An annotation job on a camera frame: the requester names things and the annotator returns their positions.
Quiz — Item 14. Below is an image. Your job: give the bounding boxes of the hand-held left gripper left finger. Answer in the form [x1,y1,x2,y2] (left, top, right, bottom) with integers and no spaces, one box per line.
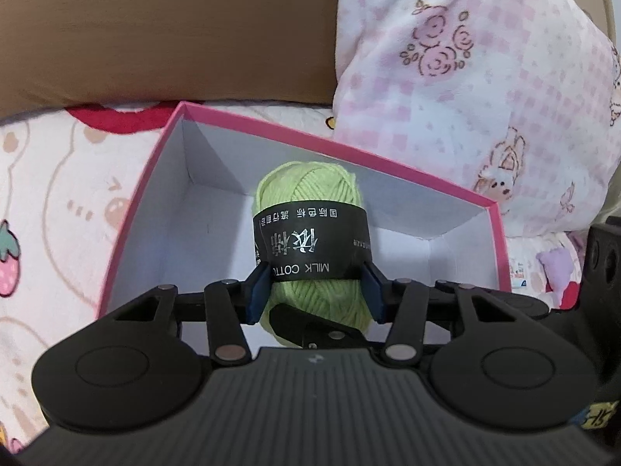
[101,261,272,366]

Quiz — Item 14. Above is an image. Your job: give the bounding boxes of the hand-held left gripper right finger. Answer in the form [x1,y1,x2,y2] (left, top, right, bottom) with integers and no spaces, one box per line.
[361,261,533,368]

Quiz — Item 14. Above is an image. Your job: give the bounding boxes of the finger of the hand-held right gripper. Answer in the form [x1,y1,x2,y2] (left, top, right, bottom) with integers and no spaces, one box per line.
[480,289,550,319]
[269,303,385,351]

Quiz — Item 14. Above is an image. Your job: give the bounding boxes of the purple plush toy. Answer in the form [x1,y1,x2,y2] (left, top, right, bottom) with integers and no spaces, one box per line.
[536,247,582,310]

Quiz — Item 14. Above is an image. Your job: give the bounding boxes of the pink cardboard box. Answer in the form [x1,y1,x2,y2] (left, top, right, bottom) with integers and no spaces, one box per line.
[96,101,513,350]

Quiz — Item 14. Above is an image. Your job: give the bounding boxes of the green yarn ball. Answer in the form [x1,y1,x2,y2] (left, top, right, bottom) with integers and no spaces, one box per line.
[253,160,376,349]

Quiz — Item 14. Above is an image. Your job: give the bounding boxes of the beige satin cloth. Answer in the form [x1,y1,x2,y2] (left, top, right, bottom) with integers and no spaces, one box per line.
[597,165,621,228]

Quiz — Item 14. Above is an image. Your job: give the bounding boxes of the pink checked pillow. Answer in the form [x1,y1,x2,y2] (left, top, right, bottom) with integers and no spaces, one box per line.
[331,0,621,242]

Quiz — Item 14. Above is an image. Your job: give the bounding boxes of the brown pillow with cloud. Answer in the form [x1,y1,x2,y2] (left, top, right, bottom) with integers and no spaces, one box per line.
[0,0,343,118]

